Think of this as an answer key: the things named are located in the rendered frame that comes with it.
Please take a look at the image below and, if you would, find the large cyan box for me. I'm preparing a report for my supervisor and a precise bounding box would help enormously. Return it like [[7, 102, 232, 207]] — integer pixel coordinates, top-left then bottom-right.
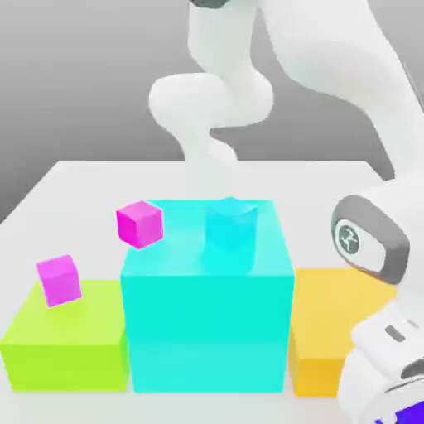
[[119, 198, 296, 394]]

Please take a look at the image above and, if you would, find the large lime green box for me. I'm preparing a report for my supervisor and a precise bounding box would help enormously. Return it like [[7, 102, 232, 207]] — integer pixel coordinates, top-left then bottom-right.
[[0, 279, 130, 393]]

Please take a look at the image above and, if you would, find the small blue cube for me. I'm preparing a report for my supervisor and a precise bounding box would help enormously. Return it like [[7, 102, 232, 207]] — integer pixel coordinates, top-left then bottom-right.
[[373, 400, 424, 424]]

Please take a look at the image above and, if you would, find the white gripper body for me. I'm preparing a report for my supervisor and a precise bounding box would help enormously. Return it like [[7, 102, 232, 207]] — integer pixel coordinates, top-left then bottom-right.
[[336, 349, 424, 424]]

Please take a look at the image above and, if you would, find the small orchid pink cube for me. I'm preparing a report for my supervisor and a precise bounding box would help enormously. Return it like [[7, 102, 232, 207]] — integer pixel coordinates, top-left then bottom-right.
[[36, 253, 83, 308]]

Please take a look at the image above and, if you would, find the large orange box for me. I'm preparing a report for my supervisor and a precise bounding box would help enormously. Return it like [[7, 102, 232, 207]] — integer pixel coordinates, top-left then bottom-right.
[[287, 267, 398, 398]]

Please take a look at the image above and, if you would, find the small cyan cube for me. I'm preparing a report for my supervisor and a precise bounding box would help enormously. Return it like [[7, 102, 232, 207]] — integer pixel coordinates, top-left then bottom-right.
[[205, 196, 258, 253]]

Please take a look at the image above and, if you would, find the small magenta cube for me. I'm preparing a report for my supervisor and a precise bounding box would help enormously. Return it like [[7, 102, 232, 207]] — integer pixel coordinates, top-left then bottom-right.
[[115, 200, 165, 250]]

